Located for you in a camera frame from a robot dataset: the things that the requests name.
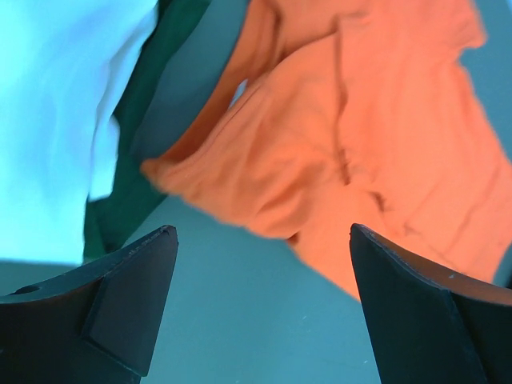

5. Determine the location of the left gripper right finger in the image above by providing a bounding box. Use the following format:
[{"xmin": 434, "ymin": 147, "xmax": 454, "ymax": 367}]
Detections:
[{"xmin": 350, "ymin": 224, "xmax": 511, "ymax": 383}]

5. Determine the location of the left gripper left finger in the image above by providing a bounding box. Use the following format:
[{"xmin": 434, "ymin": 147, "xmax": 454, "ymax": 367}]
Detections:
[{"xmin": 1, "ymin": 226, "xmax": 178, "ymax": 384}]

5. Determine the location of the orange t-shirt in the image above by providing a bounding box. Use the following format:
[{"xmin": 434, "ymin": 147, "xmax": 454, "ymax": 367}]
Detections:
[{"xmin": 142, "ymin": 1, "xmax": 511, "ymax": 296}]

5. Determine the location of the dark green folded t-shirt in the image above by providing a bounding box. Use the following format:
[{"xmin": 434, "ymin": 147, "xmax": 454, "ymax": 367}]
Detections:
[{"xmin": 83, "ymin": 0, "xmax": 210, "ymax": 262}]

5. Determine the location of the white printed folded t-shirt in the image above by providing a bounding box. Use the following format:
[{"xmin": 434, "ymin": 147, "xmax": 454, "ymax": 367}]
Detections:
[{"xmin": 1, "ymin": 1, "xmax": 158, "ymax": 266}]

